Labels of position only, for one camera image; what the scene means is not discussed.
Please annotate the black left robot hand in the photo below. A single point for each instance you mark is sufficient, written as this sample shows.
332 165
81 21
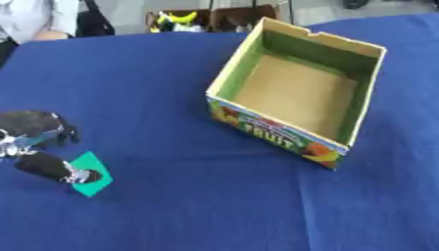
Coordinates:
34 124

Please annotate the brown cardboard box with toys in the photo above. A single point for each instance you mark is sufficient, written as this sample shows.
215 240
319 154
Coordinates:
177 20

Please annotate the tan cardboard box green inside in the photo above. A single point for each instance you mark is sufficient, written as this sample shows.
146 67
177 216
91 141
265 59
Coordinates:
297 91

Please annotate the teal flat square card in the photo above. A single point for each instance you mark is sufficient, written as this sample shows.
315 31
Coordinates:
90 163

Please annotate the person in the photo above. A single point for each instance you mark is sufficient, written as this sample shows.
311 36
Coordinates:
31 19

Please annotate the black bag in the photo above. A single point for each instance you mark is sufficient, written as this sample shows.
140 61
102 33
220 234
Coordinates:
94 23

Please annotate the yellow toy banana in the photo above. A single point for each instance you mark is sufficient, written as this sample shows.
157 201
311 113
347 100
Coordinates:
182 17

